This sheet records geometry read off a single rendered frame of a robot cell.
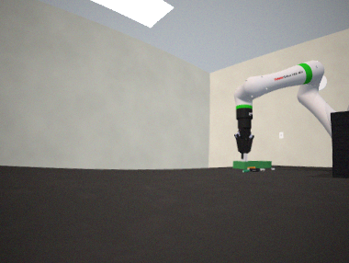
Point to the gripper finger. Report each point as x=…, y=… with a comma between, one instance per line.
x=248, y=145
x=241, y=144

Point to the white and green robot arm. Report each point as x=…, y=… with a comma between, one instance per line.
x=309, y=73

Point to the green three-compartment bin rack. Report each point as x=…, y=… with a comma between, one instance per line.
x=257, y=164

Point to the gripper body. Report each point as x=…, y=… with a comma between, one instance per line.
x=243, y=126

